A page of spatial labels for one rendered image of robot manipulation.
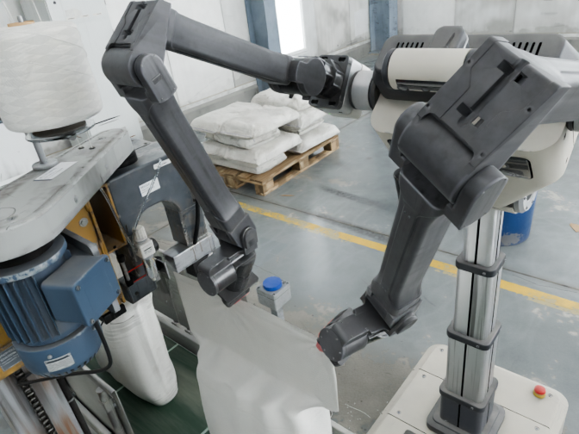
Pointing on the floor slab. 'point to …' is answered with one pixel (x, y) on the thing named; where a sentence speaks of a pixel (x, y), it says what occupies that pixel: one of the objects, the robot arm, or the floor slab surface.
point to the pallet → (263, 183)
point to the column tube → (16, 408)
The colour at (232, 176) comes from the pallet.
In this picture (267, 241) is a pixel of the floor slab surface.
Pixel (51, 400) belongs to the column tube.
